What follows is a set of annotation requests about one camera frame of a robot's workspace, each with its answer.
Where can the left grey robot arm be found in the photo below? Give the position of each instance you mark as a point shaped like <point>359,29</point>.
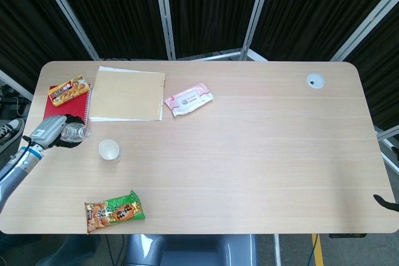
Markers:
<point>18,163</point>

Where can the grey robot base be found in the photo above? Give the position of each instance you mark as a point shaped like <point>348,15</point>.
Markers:
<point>193,250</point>

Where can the black curtain screen panel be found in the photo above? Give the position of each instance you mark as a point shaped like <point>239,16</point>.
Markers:
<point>311,7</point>
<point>118,10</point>
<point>380,69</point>
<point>28,23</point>
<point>212,7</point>

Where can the pink wet wipes pack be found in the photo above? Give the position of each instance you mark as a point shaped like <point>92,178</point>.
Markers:
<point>187,99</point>

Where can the green orange snack bag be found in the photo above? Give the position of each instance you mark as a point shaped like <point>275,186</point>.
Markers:
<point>115,211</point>

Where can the yellow curry box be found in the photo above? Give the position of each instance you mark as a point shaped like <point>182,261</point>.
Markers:
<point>67,90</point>

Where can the black desk control box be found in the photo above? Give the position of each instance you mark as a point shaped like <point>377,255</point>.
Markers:
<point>347,235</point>

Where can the left black grey robot hand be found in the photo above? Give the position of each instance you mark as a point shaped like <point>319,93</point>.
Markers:
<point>46,130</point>

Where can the black white sneaker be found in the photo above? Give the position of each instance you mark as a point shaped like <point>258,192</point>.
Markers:
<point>11,132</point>

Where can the white table leg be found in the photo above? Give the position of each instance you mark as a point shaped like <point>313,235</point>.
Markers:
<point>277,250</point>

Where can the red spiral notebook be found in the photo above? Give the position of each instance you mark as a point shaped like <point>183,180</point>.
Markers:
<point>73,107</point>

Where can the tan kraft cover sketchbook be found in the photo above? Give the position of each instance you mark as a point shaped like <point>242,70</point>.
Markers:
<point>124,94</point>

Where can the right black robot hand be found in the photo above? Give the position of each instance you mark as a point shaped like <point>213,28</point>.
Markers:
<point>388,203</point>

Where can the clear plastic water bottle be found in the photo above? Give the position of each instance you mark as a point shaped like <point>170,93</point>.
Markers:
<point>76,132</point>

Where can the small white paper cup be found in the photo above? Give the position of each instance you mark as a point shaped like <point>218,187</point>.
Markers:
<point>107,149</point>

